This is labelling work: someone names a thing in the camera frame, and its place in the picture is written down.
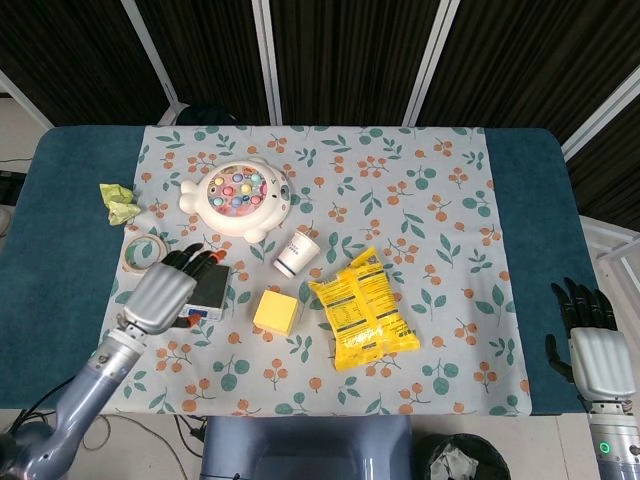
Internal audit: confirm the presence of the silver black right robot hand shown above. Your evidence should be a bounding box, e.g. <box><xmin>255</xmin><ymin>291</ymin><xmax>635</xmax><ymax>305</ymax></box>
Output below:
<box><xmin>544</xmin><ymin>276</ymin><xmax>634</xmax><ymax>401</ymax></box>

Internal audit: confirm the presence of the yellow sponge block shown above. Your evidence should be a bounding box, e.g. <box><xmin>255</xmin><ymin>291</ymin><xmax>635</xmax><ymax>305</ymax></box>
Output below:
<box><xmin>253</xmin><ymin>290</ymin><xmax>300</xmax><ymax>336</ymax></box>

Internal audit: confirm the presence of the crumpled green paper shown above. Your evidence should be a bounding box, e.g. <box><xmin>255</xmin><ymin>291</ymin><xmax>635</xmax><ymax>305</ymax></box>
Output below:
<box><xmin>98</xmin><ymin>182</ymin><xmax>141</xmax><ymax>227</ymax></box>

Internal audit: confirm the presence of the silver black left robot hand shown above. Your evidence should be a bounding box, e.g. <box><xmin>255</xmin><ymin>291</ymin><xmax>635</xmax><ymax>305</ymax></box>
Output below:
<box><xmin>122</xmin><ymin>243</ymin><xmax>224</xmax><ymax>335</ymax></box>

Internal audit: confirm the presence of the floral fruit print tablecloth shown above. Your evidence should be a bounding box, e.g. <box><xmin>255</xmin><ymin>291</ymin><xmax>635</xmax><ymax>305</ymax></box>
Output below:
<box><xmin>82</xmin><ymin>124</ymin><xmax>532</xmax><ymax>417</ymax></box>

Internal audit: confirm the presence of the black floor cable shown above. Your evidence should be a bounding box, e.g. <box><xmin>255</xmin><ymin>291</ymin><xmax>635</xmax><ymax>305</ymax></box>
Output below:
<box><xmin>173</xmin><ymin>415</ymin><xmax>207</xmax><ymax>457</ymax></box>

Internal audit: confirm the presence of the white paper cup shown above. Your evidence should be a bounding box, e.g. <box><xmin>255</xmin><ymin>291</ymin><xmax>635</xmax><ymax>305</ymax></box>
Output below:
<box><xmin>272</xmin><ymin>229</ymin><xmax>321</xmax><ymax>278</ymax></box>

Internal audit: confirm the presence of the blue robot torso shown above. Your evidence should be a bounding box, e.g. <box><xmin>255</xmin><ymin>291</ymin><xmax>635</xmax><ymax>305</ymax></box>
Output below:
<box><xmin>199</xmin><ymin>415</ymin><xmax>414</xmax><ymax>480</ymax></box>

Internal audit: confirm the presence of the white fish-shaped toy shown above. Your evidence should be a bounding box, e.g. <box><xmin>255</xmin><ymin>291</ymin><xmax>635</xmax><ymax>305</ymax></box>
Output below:
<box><xmin>178</xmin><ymin>156</ymin><xmax>293</xmax><ymax>245</ymax></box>

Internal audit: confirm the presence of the small digital scale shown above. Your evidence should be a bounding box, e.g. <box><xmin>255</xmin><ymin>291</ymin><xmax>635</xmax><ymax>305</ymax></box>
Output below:
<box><xmin>179</xmin><ymin>263</ymin><xmax>232</xmax><ymax>323</ymax></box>

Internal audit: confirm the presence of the dark folding partition screen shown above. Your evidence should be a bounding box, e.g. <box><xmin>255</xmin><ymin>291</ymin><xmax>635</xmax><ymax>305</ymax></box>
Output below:
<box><xmin>0</xmin><ymin>0</ymin><xmax>640</xmax><ymax>236</ymax></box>

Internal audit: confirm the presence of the black trash bin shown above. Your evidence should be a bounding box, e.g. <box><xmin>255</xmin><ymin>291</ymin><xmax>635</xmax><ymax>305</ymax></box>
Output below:
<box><xmin>417</xmin><ymin>432</ymin><xmax>511</xmax><ymax>480</ymax></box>

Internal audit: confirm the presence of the black rounded object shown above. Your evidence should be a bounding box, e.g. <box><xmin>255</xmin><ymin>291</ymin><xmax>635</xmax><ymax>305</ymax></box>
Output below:
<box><xmin>175</xmin><ymin>103</ymin><xmax>240</xmax><ymax>127</ymax></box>

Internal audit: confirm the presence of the yellow snack bag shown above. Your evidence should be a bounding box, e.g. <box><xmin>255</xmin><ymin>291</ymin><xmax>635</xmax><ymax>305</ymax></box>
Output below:
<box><xmin>307</xmin><ymin>245</ymin><xmax>421</xmax><ymax>372</ymax></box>

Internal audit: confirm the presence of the beige floor cable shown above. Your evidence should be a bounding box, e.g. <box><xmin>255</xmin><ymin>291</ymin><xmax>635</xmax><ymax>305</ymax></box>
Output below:
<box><xmin>82</xmin><ymin>413</ymin><xmax>115</xmax><ymax>451</ymax></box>

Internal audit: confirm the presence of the white tape roll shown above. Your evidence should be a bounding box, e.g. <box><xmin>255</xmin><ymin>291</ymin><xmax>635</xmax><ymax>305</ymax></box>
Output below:
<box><xmin>122</xmin><ymin>233</ymin><xmax>169</xmax><ymax>275</ymax></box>

